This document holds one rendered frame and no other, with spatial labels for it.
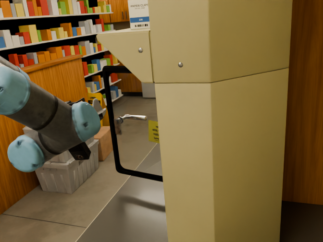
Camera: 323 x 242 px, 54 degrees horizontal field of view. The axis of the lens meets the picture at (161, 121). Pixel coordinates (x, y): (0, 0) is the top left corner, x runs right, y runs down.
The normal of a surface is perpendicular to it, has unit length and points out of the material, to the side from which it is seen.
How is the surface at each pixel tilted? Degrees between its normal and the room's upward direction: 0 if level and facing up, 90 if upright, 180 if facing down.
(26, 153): 89
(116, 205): 0
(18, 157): 89
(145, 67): 90
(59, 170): 95
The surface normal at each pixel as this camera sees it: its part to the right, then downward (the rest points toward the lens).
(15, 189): 0.94, 0.04
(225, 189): 0.44, 0.26
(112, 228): -0.07, -0.94
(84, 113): 0.85, -0.42
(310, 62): -0.32, 0.33
